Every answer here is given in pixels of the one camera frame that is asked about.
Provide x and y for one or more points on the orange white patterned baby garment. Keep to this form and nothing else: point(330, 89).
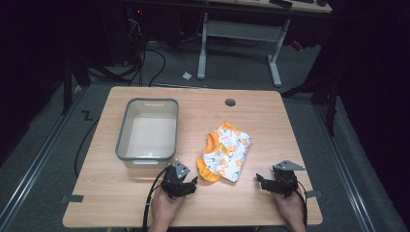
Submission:
point(227, 151)

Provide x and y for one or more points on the black computer tower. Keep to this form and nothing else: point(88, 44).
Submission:
point(122, 35)

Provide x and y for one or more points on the desk with white legs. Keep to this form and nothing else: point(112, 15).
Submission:
point(241, 30)

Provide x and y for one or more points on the grey tape strip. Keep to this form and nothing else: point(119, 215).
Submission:
point(314, 194)
point(75, 198)

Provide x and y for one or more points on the metal floor rail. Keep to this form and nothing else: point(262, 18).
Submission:
point(348, 180)
point(32, 170)

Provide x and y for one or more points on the person's right hand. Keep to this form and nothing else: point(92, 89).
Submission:
point(290, 209)

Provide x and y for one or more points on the black device on desk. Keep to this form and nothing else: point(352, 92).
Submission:
point(281, 3)

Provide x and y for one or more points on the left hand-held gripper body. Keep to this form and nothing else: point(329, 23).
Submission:
point(174, 185)

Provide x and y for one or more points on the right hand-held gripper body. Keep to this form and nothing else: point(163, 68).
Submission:
point(285, 180)

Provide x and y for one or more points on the small red floor object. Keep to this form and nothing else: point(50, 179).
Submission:
point(297, 45)

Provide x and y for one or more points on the black metal stand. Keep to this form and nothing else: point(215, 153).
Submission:
point(67, 87)
point(332, 103)

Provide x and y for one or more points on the crumpled white paper scrap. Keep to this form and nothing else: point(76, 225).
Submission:
point(187, 75)

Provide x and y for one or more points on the white plastic bin grey rim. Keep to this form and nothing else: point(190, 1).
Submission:
point(151, 135)

